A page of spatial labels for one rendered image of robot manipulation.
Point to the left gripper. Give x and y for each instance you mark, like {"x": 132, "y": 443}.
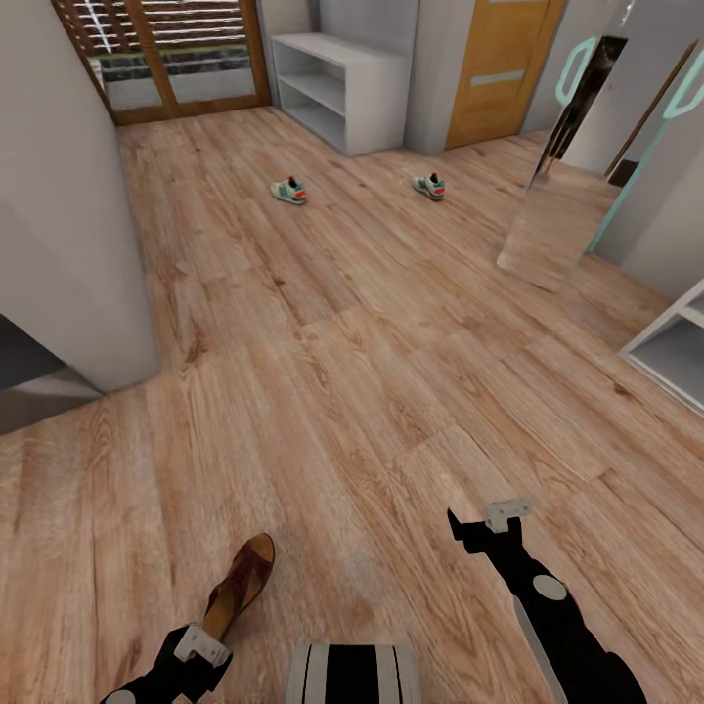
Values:
{"x": 193, "y": 677}

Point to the sandal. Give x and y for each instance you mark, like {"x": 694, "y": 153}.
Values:
{"x": 248, "y": 576}

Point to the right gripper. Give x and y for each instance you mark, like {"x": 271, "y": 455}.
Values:
{"x": 477, "y": 538}

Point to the gym shoe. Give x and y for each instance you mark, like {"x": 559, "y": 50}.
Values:
{"x": 290, "y": 191}
{"x": 431, "y": 185}

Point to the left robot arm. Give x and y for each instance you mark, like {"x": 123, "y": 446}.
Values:
{"x": 191, "y": 662}

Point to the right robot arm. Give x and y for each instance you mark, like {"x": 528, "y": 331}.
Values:
{"x": 573, "y": 662}

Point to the stairs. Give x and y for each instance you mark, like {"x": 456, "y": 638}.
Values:
{"x": 34, "y": 383}

